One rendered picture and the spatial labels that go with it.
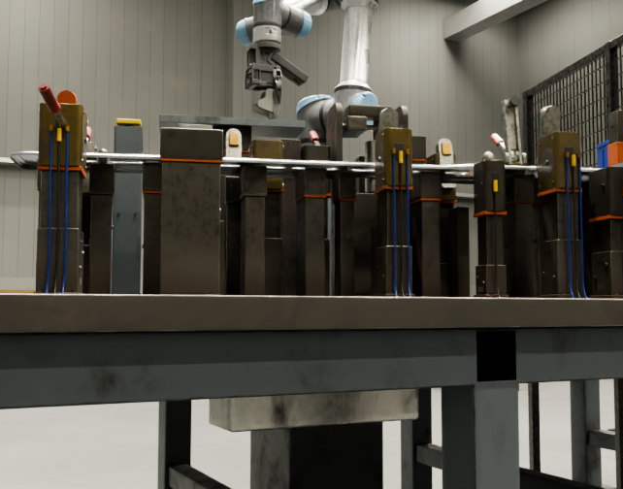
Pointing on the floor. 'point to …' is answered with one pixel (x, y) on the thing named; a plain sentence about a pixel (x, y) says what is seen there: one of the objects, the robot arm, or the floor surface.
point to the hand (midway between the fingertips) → (274, 120)
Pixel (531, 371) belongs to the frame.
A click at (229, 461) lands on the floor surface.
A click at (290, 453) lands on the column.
